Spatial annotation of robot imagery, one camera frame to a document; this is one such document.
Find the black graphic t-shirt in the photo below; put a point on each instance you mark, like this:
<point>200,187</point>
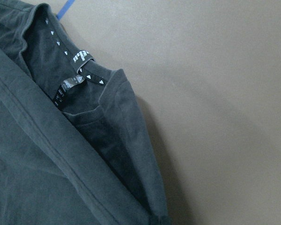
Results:
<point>74,147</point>

